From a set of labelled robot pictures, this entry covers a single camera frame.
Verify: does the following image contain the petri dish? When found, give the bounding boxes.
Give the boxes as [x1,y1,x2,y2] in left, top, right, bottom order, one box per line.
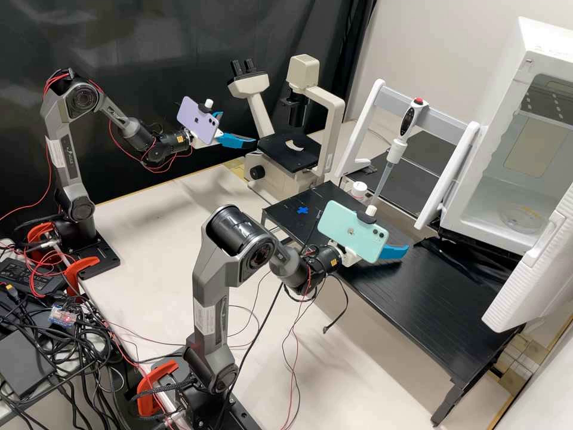
[500,204,545,234]

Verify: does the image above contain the cream microscope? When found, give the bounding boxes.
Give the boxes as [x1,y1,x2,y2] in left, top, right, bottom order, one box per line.
[227,53,346,203]

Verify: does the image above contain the red clamp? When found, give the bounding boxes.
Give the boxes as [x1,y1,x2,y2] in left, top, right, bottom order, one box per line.
[26,223,57,259]
[136,360,180,416]
[62,256,101,296]

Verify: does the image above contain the left wrist camera phone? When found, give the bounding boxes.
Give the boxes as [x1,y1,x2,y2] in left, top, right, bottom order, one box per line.
[176,96,223,146]

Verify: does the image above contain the right wrist camera phone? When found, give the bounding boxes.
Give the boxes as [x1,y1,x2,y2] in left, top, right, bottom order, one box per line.
[318,200,390,263]

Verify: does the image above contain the black cable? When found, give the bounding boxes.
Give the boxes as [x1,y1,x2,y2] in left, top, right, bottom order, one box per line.
[309,264,350,335]

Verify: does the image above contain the incubator door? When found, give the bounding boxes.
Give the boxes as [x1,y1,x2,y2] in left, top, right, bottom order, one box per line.
[481,181,573,334]

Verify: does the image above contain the pipette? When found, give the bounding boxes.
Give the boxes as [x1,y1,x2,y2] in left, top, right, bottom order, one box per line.
[368,96,430,212]

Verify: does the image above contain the small circuit board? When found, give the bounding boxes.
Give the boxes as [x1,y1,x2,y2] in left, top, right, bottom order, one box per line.
[48,303,75,326]

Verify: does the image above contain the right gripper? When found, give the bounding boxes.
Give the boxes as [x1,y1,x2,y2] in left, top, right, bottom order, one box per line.
[329,244,411,268]

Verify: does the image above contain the white incubator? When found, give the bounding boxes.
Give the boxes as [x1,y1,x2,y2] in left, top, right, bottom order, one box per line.
[440,16,573,257]

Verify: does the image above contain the white pipette stand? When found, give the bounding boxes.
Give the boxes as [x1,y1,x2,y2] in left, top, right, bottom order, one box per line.
[334,78,480,232]

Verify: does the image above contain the wrist camera phone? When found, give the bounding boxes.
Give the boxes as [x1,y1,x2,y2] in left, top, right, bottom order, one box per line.
[176,96,223,146]
[318,200,390,263]

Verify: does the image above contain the black power adapter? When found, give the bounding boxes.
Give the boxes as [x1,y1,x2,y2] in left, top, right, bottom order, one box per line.
[0,257,68,296]

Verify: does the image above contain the black flat box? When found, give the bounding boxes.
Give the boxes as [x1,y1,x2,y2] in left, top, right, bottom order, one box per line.
[0,331,56,398]

